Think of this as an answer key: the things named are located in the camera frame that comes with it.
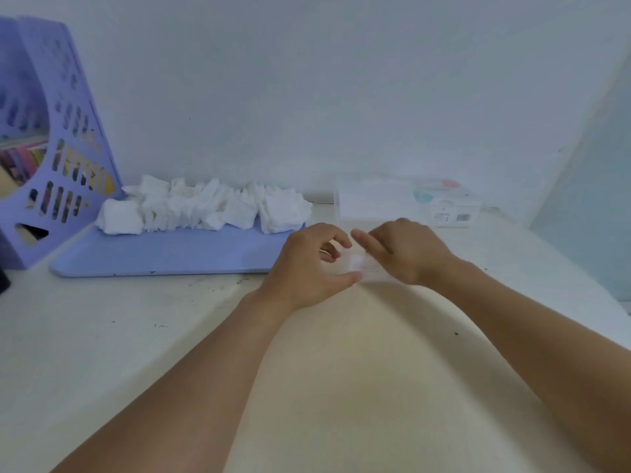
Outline person's left hand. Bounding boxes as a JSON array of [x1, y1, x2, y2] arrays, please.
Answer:
[[257, 223, 363, 311]]

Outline blue plastic tray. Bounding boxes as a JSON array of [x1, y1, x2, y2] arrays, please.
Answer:
[[49, 221, 307, 278]]

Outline clear plastic box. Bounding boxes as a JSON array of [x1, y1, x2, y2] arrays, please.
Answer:
[[334, 176, 486, 228]]

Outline person's left forearm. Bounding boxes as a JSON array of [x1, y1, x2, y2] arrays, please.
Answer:
[[49, 289, 296, 473]]

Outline purple plastic file holder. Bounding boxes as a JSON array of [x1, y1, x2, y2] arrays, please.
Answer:
[[0, 16, 124, 270]]

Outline person's right hand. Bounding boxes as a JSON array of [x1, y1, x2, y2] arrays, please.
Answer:
[[351, 218, 459, 287]]

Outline white cotton pad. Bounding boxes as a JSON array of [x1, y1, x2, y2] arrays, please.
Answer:
[[345, 253, 390, 283]]

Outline person's right forearm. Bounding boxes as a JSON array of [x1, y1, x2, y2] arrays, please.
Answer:
[[418, 258, 631, 473]]

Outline books in file holder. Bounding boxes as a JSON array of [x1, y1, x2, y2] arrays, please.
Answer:
[[0, 135, 50, 188]]

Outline pile of white cotton pads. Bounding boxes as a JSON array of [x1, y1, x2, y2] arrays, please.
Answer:
[[95, 174, 314, 236]]

